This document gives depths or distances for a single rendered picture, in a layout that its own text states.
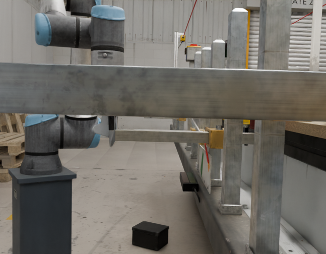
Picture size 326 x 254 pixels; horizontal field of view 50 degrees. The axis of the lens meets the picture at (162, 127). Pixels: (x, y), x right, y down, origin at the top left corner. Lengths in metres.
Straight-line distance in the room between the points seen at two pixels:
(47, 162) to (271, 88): 1.50
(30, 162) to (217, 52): 1.01
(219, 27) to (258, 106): 9.04
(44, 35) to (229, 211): 0.69
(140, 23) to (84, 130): 7.57
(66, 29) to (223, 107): 0.88
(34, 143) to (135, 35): 7.53
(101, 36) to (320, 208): 0.67
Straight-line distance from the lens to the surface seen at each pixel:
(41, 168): 1.66
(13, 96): 0.23
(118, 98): 0.21
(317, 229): 0.89
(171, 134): 0.96
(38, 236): 1.71
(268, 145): 0.52
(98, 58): 0.95
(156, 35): 9.03
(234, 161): 0.77
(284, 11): 0.54
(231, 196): 0.79
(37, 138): 1.66
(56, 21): 1.07
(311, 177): 0.90
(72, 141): 1.67
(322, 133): 0.82
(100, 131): 0.97
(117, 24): 0.97
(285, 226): 1.02
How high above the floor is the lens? 0.94
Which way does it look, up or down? 4 degrees down
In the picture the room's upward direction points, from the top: 2 degrees clockwise
